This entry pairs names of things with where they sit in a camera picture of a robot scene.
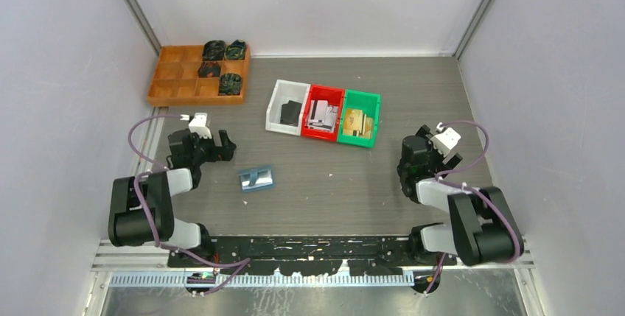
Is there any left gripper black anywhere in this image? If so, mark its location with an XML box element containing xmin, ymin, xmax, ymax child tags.
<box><xmin>189</xmin><ymin>129</ymin><xmax>234</xmax><ymax>166</ymax></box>

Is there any blue leather card holder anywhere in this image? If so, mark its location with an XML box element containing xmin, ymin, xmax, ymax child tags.
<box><xmin>238</xmin><ymin>166</ymin><xmax>276</xmax><ymax>192</ymax></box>

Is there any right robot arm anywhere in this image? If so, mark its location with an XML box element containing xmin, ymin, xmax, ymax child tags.
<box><xmin>397</xmin><ymin>123</ymin><xmax>525</xmax><ymax>266</ymax></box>

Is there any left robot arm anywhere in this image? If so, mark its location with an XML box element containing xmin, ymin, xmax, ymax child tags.
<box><xmin>108</xmin><ymin>129</ymin><xmax>237</xmax><ymax>267</ymax></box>

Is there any black card stack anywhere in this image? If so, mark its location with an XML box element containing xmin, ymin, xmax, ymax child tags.
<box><xmin>279</xmin><ymin>100</ymin><xmax>302</xmax><ymax>127</ymax></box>

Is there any gold cards pile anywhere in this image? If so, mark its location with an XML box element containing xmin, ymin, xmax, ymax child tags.
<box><xmin>342</xmin><ymin>108</ymin><xmax>374</xmax><ymax>139</ymax></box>

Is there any white cards pile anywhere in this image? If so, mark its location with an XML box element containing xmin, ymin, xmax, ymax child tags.
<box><xmin>306</xmin><ymin>100</ymin><xmax>338</xmax><ymax>133</ymax></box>

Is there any rolled dark tie bottom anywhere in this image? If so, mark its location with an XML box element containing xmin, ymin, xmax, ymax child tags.
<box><xmin>218</xmin><ymin>73</ymin><xmax>242</xmax><ymax>96</ymax></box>

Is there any white plastic bin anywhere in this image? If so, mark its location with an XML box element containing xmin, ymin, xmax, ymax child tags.
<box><xmin>265</xmin><ymin>80</ymin><xmax>311</xmax><ymax>136</ymax></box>

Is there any rolled dark tie middle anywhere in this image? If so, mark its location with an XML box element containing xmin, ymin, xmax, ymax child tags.
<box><xmin>197</xmin><ymin>60</ymin><xmax>222</xmax><ymax>78</ymax></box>

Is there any green plastic bin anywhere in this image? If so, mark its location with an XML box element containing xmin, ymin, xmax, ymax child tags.
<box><xmin>337</xmin><ymin>89</ymin><xmax>381</xmax><ymax>148</ymax></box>

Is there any wooden compartment tray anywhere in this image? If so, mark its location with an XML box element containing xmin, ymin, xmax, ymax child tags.
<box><xmin>147</xmin><ymin>44</ymin><xmax>251</xmax><ymax>107</ymax></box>

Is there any rolled dark tie top-right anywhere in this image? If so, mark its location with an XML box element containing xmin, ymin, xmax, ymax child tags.
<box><xmin>224</xmin><ymin>39</ymin><xmax>247</xmax><ymax>60</ymax></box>

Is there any rolled dark tie top-left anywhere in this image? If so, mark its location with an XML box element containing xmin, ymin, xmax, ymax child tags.
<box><xmin>202</xmin><ymin>40</ymin><xmax>226</xmax><ymax>61</ymax></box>

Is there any red plastic bin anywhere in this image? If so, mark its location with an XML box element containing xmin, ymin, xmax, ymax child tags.
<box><xmin>301</xmin><ymin>84</ymin><xmax>346</xmax><ymax>142</ymax></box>

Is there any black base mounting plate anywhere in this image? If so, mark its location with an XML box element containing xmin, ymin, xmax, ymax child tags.
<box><xmin>199</xmin><ymin>236</ymin><xmax>440</xmax><ymax>276</ymax></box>

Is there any aluminium frame rail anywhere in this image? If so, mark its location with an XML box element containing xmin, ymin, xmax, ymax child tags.
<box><xmin>90</xmin><ymin>235</ymin><xmax>536</xmax><ymax>288</ymax></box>

